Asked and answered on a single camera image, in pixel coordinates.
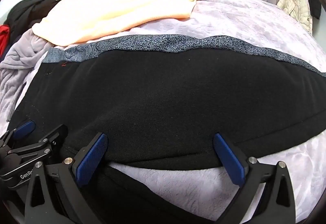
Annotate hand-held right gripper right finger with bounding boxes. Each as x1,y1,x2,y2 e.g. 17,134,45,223
213,133,300,224

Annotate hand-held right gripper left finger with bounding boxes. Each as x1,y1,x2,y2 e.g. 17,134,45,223
24,132,109,224

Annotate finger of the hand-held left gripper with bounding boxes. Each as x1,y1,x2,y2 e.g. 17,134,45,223
6,124,69,162
0,119,36,149

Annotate black pants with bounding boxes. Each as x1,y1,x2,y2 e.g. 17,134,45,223
8,35,326,224

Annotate grey plush blanket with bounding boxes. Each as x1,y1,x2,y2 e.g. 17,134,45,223
0,29,53,122

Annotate red garment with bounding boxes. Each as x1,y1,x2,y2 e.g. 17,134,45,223
0,25,11,59

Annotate lavender fleece blanket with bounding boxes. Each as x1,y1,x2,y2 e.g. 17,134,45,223
0,0,326,224

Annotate peach towel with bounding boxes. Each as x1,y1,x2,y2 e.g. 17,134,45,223
32,0,204,46

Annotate white puffer jacket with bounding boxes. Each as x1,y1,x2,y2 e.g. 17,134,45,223
276,0,313,34

